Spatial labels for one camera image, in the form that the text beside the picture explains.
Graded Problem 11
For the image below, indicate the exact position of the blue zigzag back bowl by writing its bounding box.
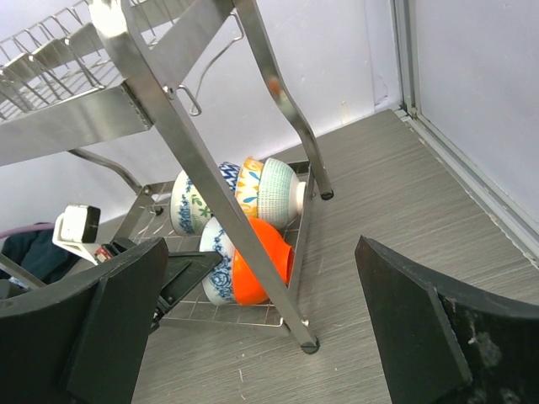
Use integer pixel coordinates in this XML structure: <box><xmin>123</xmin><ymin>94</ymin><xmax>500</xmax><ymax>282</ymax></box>
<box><xmin>218</xmin><ymin>162</ymin><xmax>241</xmax><ymax>194</ymax></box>

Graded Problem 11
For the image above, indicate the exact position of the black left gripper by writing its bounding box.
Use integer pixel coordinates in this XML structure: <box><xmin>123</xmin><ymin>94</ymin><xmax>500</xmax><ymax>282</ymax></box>
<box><xmin>94</xmin><ymin>237</ymin><xmax>221</xmax><ymax>332</ymax></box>

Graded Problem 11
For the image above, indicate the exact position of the plain orange bowl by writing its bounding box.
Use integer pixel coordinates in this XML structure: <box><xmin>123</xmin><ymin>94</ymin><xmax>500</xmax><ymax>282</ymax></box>
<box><xmin>230</xmin><ymin>216</ymin><xmax>295</xmax><ymax>306</ymax></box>

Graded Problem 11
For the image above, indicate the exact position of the stainless steel dish rack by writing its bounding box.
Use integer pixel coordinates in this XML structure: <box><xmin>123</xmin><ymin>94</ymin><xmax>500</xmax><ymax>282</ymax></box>
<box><xmin>1</xmin><ymin>1</ymin><xmax>334</xmax><ymax>354</ymax></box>

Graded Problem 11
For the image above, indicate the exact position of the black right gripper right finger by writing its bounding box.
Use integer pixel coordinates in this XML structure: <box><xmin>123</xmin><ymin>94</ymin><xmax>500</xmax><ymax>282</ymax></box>
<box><xmin>355</xmin><ymin>237</ymin><xmax>538</xmax><ymax>403</ymax></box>

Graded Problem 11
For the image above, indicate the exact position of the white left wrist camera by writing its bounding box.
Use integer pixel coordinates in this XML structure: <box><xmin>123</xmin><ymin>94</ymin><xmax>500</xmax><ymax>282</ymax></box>
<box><xmin>52</xmin><ymin>204</ymin><xmax>112</xmax><ymax>265</ymax></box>

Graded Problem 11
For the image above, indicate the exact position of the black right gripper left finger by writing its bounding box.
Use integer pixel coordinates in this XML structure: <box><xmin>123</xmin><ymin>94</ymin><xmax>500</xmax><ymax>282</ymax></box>
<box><xmin>1</xmin><ymin>237</ymin><xmax>168</xmax><ymax>403</ymax></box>

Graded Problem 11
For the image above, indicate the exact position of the green grid back bowl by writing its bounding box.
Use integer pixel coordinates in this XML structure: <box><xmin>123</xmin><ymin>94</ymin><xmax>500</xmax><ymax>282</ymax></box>
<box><xmin>258</xmin><ymin>158</ymin><xmax>307</xmax><ymax>229</ymax></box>

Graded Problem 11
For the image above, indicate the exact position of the orange floral back bowl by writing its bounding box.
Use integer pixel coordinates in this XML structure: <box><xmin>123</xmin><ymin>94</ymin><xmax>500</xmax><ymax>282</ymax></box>
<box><xmin>170</xmin><ymin>171</ymin><xmax>212</xmax><ymax>236</ymax></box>

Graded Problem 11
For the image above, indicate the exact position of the yellow orange back bowl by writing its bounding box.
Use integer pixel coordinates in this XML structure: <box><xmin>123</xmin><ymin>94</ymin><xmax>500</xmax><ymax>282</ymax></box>
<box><xmin>235</xmin><ymin>157</ymin><xmax>264</xmax><ymax>217</ymax></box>

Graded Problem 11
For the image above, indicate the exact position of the blue white floral bowl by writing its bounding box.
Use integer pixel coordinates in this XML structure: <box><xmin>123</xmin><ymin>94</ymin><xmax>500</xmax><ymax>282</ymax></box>
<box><xmin>199</xmin><ymin>217</ymin><xmax>235</xmax><ymax>306</ymax></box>

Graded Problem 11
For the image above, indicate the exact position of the dark blue crumpled cloth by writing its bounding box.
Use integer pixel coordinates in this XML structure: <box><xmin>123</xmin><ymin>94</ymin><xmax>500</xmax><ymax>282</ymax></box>
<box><xmin>1</xmin><ymin>230</ymin><xmax>80</xmax><ymax>284</ymax></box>

